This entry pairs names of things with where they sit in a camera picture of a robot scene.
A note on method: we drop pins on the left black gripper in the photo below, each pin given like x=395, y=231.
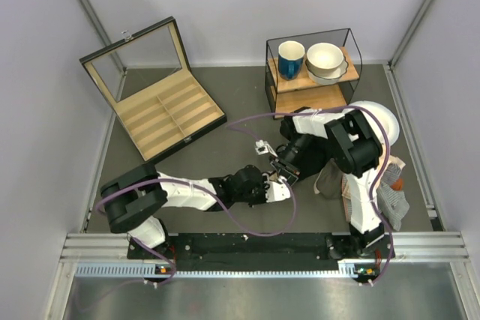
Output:
x=263, y=199

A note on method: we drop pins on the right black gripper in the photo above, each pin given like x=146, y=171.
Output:
x=285, y=171

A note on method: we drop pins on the black underwear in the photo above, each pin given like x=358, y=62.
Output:
x=314, y=153

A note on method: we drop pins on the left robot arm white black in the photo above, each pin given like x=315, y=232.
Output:
x=133, y=212

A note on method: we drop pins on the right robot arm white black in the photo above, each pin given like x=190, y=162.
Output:
x=356, y=141

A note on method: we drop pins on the grey underwear white band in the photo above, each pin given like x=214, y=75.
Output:
x=328, y=182

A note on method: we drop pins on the striped grey underwear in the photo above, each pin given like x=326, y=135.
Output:
x=391, y=200

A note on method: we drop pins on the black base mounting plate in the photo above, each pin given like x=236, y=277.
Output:
x=286, y=252

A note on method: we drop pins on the white scalloped dish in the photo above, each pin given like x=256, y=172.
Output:
x=330, y=78

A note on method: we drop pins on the white round plate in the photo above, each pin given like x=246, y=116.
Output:
x=385, y=116

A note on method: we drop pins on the blue ceramic mug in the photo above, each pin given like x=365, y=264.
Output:
x=290, y=59

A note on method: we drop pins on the cream ceramic bowl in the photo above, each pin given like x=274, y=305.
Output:
x=324, y=58

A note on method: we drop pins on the black compartment box glass lid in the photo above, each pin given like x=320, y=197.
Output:
x=148, y=82

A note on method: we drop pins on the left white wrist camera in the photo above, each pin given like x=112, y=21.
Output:
x=276, y=191

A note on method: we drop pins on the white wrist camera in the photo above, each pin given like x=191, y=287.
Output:
x=276, y=191
x=262, y=147

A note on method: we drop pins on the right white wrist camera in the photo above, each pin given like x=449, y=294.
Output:
x=262, y=147

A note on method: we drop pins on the black wire wooden shelf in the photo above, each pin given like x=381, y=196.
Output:
x=290, y=95

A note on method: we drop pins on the grey slotted cable duct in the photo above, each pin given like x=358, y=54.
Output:
x=161, y=269

